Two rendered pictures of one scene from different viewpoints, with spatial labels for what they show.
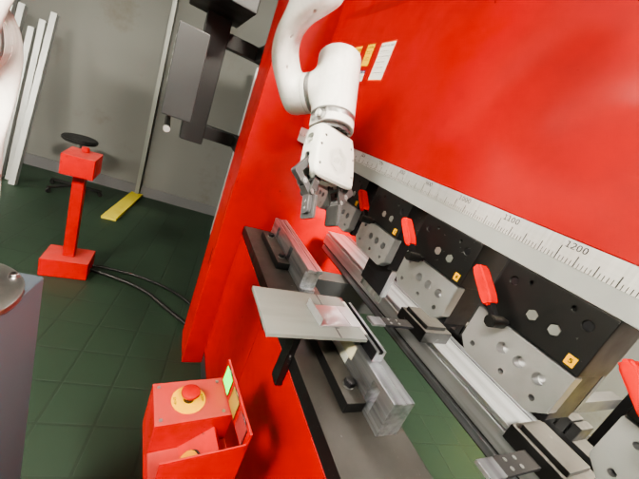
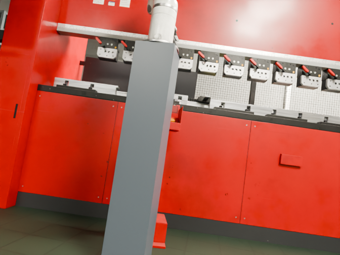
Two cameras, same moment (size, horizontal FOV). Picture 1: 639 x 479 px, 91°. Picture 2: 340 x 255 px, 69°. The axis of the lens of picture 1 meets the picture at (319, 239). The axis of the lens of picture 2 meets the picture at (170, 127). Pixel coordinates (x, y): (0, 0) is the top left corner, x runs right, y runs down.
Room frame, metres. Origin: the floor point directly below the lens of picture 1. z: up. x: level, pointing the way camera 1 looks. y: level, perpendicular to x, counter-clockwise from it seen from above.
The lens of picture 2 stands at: (-0.30, 1.43, 0.54)
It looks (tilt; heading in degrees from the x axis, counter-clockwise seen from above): 5 degrees up; 300
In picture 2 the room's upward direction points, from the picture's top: 8 degrees clockwise
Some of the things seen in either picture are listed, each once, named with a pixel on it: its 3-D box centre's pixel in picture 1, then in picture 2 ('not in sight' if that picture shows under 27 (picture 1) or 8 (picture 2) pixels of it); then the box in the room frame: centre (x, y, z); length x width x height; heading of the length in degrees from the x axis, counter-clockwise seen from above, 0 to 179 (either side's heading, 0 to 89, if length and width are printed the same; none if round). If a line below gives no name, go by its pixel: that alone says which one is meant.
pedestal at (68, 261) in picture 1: (75, 213); not in sight; (1.75, 1.47, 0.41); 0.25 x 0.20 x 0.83; 119
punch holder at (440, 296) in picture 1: (446, 268); (183, 59); (0.62, -0.26, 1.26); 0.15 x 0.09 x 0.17; 29
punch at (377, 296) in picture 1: (377, 277); not in sight; (0.77, -0.18, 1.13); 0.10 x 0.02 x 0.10; 29
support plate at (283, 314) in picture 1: (308, 314); not in sight; (0.70, -0.04, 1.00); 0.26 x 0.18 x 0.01; 119
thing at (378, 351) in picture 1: (359, 329); not in sight; (0.74, -0.19, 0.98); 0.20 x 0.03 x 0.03; 29
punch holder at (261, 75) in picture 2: not in sight; (258, 70); (0.09, -0.55, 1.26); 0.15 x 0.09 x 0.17; 29
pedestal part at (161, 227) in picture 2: not in sight; (148, 228); (0.48, 0.12, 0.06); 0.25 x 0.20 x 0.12; 125
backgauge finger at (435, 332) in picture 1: (406, 321); not in sight; (0.84, -0.33, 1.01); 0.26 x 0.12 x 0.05; 119
